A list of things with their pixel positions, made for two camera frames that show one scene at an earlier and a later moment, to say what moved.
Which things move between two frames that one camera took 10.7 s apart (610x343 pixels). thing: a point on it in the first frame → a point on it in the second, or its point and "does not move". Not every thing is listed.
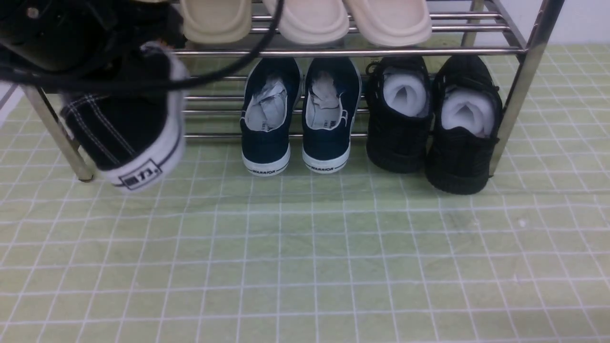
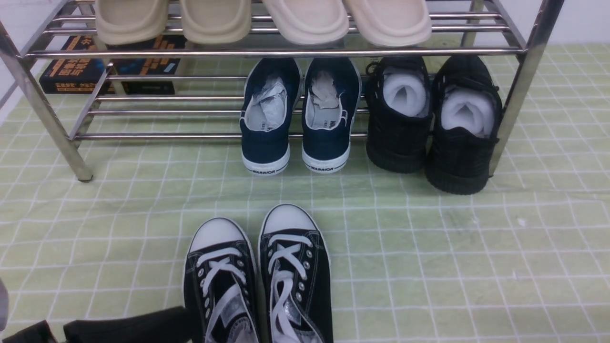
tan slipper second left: (217, 21) does not move
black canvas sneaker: (137, 139) → (295, 276)
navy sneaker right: (331, 98) does not move
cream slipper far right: (391, 23) does not move
